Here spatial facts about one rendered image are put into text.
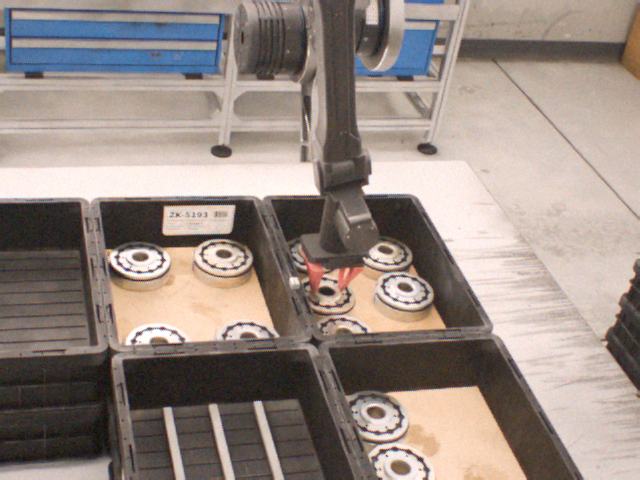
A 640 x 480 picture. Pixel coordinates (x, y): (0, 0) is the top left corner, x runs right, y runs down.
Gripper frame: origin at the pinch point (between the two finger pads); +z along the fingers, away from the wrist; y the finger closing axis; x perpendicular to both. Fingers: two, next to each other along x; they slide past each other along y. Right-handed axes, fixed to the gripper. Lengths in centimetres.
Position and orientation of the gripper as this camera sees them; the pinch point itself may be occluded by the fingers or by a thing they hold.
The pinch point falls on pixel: (327, 287)
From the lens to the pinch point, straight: 172.6
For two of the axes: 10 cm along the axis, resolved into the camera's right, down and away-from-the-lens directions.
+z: -1.4, 8.1, 5.6
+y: 9.4, -0.7, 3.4
